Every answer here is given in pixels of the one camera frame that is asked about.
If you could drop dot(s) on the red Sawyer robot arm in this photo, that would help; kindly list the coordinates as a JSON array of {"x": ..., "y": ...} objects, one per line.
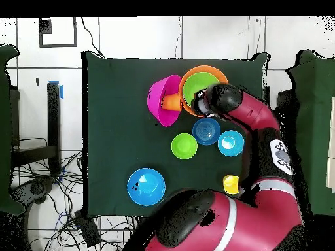
[{"x": 248, "y": 109}]

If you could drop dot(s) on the small green bowl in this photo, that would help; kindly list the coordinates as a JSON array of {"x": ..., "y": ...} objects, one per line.
[{"x": 184, "y": 146}]

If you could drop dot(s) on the black metal frame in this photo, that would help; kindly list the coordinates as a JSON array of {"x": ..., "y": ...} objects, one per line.
[{"x": 53, "y": 117}]

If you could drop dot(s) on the blue tape strip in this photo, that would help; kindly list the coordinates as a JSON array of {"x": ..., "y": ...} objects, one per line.
[{"x": 61, "y": 92}]

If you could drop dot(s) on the green cloth covered side table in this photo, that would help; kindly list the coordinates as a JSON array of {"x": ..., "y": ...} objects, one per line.
[
  {"x": 319, "y": 104},
  {"x": 5, "y": 130}
]

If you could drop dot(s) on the black power box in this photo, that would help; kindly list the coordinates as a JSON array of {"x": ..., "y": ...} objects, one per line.
[{"x": 87, "y": 228}]

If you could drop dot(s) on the medium blue bowl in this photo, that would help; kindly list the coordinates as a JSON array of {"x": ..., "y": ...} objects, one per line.
[{"x": 146, "y": 187}]

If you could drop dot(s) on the large green bowl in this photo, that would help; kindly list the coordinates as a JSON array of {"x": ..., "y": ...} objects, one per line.
[{"x": 195, "y": 83}]

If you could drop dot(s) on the dark grey chair base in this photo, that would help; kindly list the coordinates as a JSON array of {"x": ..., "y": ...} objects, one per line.
[{"x": 34, "y": 189}]

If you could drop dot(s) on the yellow cup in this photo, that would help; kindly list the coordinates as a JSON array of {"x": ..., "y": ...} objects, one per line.
[{"x": 230, "y": 184}]

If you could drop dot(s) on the large orange bowl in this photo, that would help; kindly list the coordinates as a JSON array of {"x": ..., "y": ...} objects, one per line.
[{"x": 201, "y": 68}]

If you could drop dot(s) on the large pink bowl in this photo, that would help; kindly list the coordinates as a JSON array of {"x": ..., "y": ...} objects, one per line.
[{"x": 157, "y": 99}]

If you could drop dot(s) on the dark blue bowl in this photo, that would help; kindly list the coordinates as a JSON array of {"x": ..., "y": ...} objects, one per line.
[{"x": 206, "y": 131}]

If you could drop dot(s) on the dark green tablecloth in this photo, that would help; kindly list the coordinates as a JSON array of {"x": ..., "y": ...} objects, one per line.
[{"x": 112, "y": 143}]

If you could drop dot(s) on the black square floor frame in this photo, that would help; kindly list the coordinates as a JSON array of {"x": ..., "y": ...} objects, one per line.
[{"x": 45, "y": 26}]

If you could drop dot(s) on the small light blue bowl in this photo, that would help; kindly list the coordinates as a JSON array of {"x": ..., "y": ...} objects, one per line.
[{"x": 231, "y": 143}]

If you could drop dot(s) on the orange cup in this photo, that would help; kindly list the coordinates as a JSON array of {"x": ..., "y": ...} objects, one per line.
[{"x": 171, "y": 102}]

